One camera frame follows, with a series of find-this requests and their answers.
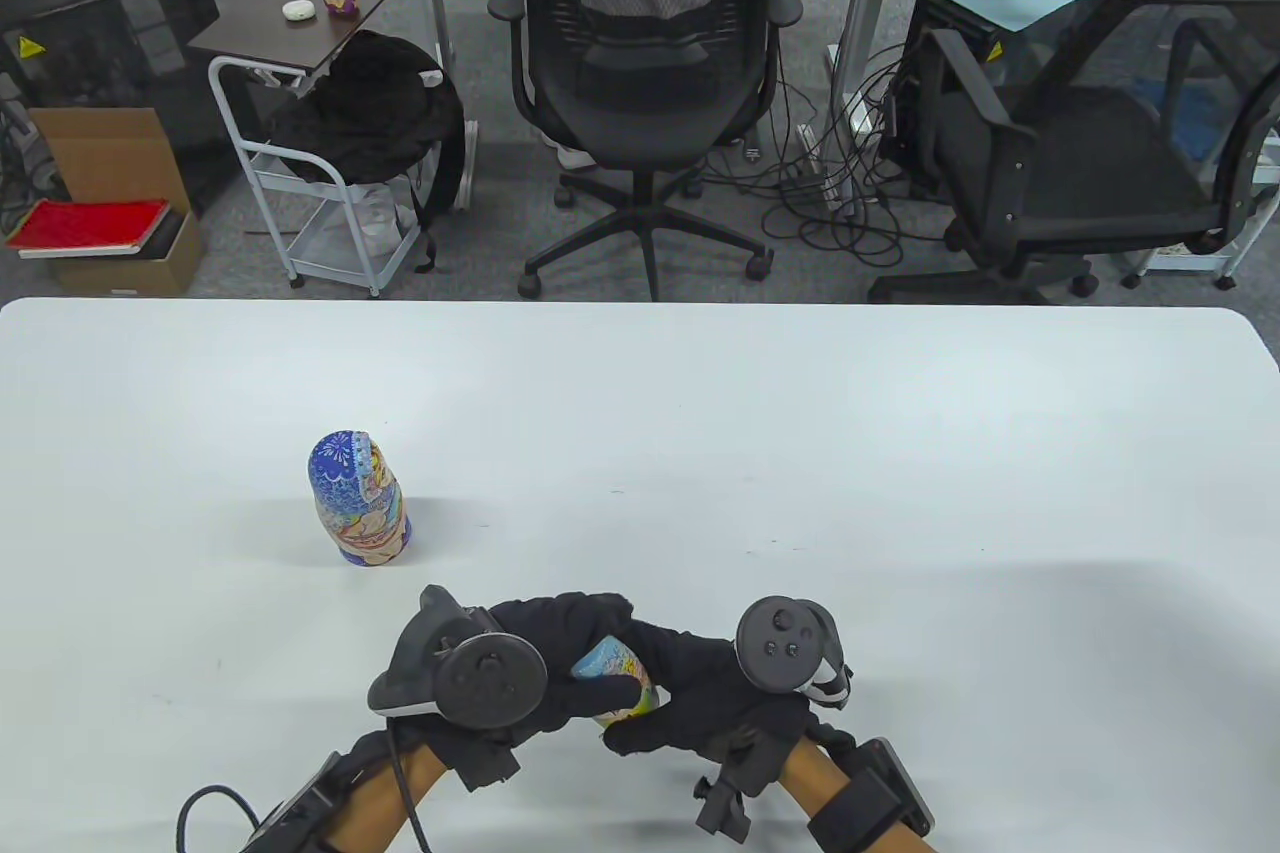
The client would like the person's right hand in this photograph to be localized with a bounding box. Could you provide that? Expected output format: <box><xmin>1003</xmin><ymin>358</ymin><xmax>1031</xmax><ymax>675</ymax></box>
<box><xmin>602</xmin><ymin>621</ymin><xmax>813</xmax><ymax>764</ymax></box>

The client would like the person's left hand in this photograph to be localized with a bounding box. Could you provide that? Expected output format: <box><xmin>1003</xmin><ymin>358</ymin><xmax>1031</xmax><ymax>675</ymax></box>
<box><xmin>425</xmin><ymin>592</ymin><xmax>644</xmax><ymax>795</ymax></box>

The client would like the small painted nesting doll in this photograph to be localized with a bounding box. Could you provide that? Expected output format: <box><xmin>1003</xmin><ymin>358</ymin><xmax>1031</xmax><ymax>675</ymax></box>
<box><xmin>570</xmin><ymin>637</ymin><xmax>663</xmax><ymax>726</ymax></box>

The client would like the person's left forearm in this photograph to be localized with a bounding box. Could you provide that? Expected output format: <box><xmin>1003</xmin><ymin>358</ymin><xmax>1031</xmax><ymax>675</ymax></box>
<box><xmin>322</xmin><ymin>741</ymin><xmax>451</xmax><ymax>853</ymax></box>

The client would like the person's right forearm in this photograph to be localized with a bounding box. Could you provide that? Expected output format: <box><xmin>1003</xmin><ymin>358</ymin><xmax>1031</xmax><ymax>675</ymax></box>
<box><xmin>778</xmin><ymin>735</ymin><xmax>936</xmax><ymax>853</ymax></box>

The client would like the black controller on left glove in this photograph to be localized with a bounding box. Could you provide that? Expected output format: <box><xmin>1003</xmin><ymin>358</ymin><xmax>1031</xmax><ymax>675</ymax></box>
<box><xmin>367</xmin><ymin>584</ymin><xmax>549</xmax><ymax>730</ymax></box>

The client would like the black controller on glove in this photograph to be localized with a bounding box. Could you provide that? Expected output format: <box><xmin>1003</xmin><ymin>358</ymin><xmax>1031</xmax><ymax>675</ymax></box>
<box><xmin>367</xmin><ymin>584</ymin><xmax>549</xmax><ymax>730</ymax></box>
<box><xmin>735</xmin><ymin>596</ymin><xmax>857</xmax><ymax>710</ymax></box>

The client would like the black controller on right glove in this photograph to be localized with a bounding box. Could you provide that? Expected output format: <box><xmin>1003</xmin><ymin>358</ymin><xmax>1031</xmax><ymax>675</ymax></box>
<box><xmin>735</xmin><ymin>596</ymin><xmax>857</xmax><ymax>710</ymax></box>

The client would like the large blue painted nesting doll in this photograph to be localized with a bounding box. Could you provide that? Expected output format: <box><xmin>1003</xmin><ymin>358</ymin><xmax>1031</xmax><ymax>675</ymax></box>
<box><xmin>307</xmin><ymin>430</ymin><xmax>413</xmax><ymax>567</ymax></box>

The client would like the white metal cart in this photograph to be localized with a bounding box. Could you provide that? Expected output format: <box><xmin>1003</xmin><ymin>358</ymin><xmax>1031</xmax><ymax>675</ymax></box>
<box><xmin>207</xmin><ymin>56</ymin><xmax>427</xmax><ymax>300</ymax></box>

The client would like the white power strip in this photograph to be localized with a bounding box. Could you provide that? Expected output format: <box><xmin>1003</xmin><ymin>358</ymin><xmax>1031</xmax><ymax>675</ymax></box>
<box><xmin>798</xmin><ymin>122</ymin><xmax>853</xmax><ymax>211</ymax></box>

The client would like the black mesh office chair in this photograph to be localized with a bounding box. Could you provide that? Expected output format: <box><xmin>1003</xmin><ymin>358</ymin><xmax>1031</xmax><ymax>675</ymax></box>
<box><xmin>487</xmin><ymin>0</ymin><xmax>805</xmax><ymax>303</ymax></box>

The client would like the black bag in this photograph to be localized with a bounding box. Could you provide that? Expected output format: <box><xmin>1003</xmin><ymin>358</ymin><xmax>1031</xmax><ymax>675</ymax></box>
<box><xmin>268</xmin><ymin>31</ymin><xmax>469</xmax><ymax>275</ymax></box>

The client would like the red notebook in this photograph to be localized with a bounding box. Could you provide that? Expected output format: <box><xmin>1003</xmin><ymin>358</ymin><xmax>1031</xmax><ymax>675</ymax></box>
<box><xmin>5</xmin><ymin>198</ymin><xmax>172</xmax><ymax>260</ymax></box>

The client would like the black office chair with armrests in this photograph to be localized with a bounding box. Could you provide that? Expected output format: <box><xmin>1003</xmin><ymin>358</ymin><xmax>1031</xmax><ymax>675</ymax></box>
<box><xmin>867</xmin><ymin>0</ymin><xmax>1280</xmax><ymax>306</ymax></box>

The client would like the black computer tower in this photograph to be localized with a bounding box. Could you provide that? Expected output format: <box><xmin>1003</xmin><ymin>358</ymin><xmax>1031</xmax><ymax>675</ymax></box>
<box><xmin>879</xmin><ymin>0</ymin><xmax>1118</xmax><ymax>196</ymax></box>

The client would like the cardboard box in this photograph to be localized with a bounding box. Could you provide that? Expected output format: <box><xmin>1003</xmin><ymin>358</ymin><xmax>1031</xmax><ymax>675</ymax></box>
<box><xmin>27</xmin><ymin>107</ymin><xmax>207</xmax><ymax>298</ymax></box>

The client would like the dark brown side table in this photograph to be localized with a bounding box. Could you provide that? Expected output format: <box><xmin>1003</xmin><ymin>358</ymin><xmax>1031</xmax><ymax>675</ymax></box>
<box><xmin>187</xmin><ymin>0</ymin><xmax>410</xmax><ymax>86</ymax></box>

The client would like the black computer case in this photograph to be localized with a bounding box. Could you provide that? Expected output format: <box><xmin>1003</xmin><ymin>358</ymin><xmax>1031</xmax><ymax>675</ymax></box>
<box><xmin>0</xmin><ymin>0</ymin><xmax>237</xmax><ymax>220</ymax></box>

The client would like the black right wrist camera strap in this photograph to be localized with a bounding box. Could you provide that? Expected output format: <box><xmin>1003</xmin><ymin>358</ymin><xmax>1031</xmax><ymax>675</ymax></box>
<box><xmin>694</xmin><ymin>731</ymin><xmax>937</xmax><ymax>853</ymax></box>

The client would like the black wrist camera strap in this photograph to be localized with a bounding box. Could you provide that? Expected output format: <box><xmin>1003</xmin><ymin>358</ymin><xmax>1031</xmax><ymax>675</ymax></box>
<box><xmin>238</xmin><ymin>729</ymin><xmax>403</xmax><ymax>853</ymax></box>
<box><xmin>694</xmin><ymin>731</ymin><xmax>937</xmax><ymax>853</ymax></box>

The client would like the black left wrist camera strap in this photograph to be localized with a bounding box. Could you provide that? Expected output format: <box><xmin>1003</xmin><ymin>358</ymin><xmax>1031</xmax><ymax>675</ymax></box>
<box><xmin>238</xmin><ymin>729</ymin><xmax>403</xmax><ymax>853</ymax></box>

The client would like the black cable loop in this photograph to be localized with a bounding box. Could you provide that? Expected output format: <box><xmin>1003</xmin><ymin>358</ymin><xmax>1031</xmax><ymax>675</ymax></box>
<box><xmin>177</xmin><ymin>785</ymin><xmax>263</xmax><ymax>853</ymax></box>

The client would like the tangle of black cables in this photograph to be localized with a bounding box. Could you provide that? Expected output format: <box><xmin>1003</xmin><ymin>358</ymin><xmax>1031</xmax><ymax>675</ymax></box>
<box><xmin>738</xmin><ymin>43</ymin><xmax>963</xmax><ymax>270</ymax></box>

